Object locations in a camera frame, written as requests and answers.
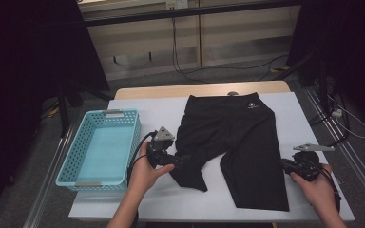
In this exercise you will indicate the person's left hand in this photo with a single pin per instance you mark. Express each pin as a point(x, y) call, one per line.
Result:
point(142, 177)

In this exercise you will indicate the black crossbar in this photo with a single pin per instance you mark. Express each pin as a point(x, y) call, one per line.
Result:
point(183, 12)

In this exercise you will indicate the round table grommet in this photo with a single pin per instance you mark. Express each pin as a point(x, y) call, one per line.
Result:
point(233, 92)

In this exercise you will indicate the black curtain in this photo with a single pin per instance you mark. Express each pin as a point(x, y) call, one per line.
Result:
point(19, 63)
point(355, 38)

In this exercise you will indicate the light blue perforated basket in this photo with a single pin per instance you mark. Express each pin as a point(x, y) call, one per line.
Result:
point(104, 152)

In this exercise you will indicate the beige cabinet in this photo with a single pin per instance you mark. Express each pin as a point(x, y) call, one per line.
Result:
point(234, 41)

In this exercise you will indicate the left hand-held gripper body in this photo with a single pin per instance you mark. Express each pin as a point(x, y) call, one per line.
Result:
point(158, 152)

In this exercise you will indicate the black stand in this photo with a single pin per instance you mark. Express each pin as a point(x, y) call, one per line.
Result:
point(321, 79)
point(64, 110)

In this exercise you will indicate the wooden table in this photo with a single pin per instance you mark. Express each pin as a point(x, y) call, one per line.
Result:
point(145, 93)

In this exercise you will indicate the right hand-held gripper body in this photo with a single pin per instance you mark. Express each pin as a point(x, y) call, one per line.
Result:
point(307, 166)

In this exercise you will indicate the white power adapter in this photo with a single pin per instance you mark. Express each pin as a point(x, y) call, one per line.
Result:
point(337, 113)

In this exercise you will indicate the person's right hand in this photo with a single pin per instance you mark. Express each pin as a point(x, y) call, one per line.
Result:
point(321, 194)

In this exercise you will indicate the white wall socket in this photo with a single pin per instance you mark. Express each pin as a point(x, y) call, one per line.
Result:
point(177, 4)

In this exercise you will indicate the black shorts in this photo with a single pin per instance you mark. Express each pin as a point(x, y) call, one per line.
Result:
point(234, 133)

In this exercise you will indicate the yellow floor tape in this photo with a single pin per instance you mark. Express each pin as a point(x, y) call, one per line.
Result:
point(53, 111)
point(280, 68)

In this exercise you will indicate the aluminium floor rail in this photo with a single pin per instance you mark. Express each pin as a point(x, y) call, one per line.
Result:
point(44, 186)
point(345, 148)

